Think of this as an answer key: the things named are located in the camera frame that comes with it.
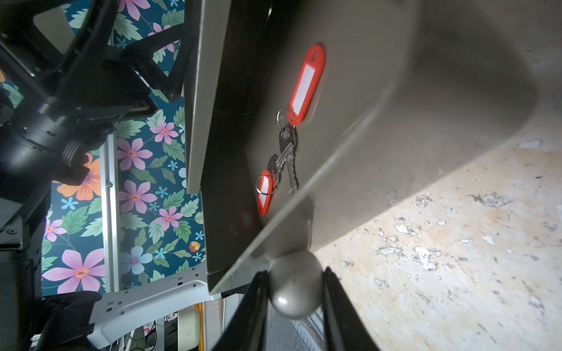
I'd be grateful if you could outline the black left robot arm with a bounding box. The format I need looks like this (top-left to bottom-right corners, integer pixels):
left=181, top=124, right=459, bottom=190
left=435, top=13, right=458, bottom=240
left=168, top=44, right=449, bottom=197
left=1, top=1, right=196, bottom=350

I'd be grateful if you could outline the grey top drawer cabinet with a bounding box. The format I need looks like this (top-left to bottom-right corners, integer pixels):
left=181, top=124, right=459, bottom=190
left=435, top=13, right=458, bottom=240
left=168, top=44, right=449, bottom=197
left=184, top=1, right=231, bottom=194

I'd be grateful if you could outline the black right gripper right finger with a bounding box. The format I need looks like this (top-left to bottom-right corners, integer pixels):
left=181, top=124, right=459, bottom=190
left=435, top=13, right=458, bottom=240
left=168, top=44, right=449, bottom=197
left=322, top=267, right=381, bottom=351

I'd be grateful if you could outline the red tag key ring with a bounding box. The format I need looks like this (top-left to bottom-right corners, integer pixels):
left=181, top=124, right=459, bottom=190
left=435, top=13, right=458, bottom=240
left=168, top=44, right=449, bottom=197
left=276, top=42, right=326, bottom=194

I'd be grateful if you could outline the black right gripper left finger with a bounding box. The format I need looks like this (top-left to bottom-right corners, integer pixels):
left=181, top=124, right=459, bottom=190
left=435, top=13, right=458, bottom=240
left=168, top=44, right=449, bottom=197
left=213, top=271, right=269, bottom=350

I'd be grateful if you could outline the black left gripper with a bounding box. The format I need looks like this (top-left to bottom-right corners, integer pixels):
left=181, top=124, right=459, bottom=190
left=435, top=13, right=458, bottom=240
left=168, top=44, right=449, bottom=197
left=1, top=1, right=193, bottom=127

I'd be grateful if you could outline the grey top drawer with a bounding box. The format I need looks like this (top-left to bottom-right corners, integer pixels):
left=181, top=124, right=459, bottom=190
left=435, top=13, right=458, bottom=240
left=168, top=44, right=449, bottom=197
left=201, top=1, right=537, bottom=293

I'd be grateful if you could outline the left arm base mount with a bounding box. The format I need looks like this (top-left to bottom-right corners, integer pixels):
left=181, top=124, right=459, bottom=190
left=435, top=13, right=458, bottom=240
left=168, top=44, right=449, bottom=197
left=34, top=262, right=220, bottom=351

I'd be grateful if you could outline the aluminium frame left floor rail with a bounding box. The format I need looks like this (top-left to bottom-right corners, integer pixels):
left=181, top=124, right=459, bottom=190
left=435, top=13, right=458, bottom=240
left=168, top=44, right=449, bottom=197
left=100, top=135, right=120, bottom=293

